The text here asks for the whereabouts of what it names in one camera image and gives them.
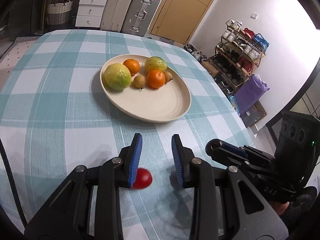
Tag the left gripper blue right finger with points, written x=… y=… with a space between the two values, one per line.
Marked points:
x=182 y=157

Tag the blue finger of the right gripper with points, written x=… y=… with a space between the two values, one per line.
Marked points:
x=231 y=148

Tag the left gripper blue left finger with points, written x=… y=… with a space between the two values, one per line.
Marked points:
x=130 y=156

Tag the red cherry tomato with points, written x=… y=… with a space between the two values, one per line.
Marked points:
x=143 y=179

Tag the right hand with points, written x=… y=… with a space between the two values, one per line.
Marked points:
x=278 y=207

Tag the cream round plate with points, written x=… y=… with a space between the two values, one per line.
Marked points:
x=162 y=105

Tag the purple plastic bag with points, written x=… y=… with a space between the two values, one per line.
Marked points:
x=249 y=93

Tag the brown longan front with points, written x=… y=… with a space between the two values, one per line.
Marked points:
x=139 y=81

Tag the brown longan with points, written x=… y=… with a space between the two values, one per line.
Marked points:
x=139 y=81
x=168 y=77

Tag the brown longan back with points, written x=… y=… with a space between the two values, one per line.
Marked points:
x=168 y=77

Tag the orange mandarin front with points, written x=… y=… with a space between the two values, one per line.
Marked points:
x=156 y=79

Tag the orange mandarin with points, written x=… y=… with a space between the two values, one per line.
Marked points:
x=132 y=65
x=156 y=79

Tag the large green-yellow citrus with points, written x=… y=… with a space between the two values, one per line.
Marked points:
x=117 y=76

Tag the teal checked tablecloth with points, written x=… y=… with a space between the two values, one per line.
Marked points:
x=55 y=116

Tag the orange mandarin back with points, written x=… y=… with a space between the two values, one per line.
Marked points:
x=132 y=65

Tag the shoe rack with shoes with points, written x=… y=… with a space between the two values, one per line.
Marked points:
x=237 y=55

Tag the wooden door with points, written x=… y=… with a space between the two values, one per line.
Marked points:
x=177 y=20

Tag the silver aluminium suitcase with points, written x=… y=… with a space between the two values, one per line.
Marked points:
x=139 y=16

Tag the woven laundry basket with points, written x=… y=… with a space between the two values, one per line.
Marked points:
x=60 y=12

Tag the beige suitcase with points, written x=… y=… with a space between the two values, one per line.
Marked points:
x=114 y=15

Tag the white wall switch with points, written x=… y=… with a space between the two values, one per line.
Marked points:
x=254 y=16

